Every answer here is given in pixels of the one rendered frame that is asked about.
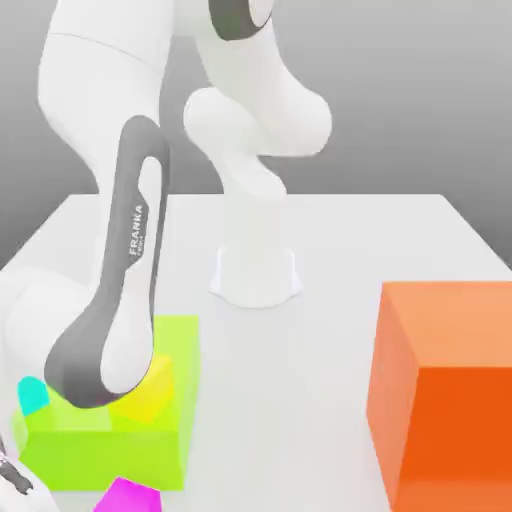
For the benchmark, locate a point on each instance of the large orange box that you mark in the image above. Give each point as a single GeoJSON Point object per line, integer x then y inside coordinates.
{"type": "Point", "coordinates": [460, 432]}

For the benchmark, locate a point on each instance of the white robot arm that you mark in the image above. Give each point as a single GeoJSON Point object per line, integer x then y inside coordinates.
{"type": "Point", "coordinates": [100, 100]}

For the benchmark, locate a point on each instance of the large lime green box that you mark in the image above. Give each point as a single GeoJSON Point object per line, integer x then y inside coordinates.
{"type": "Point", "coordinates": [100, 460]}

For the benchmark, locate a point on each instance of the small magenta cube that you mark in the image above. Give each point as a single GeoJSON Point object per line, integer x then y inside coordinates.
{"type": "Point", "coordinates": [128, 498]}

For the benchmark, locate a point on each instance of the small cyan cube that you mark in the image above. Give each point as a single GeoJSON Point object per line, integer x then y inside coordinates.
{"type": "Point", "coordinates": [32, 394]}

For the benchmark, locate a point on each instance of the small yellow cube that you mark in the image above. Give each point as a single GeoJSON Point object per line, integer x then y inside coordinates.
{"type": "Point", "coordinates": [154, 394]}

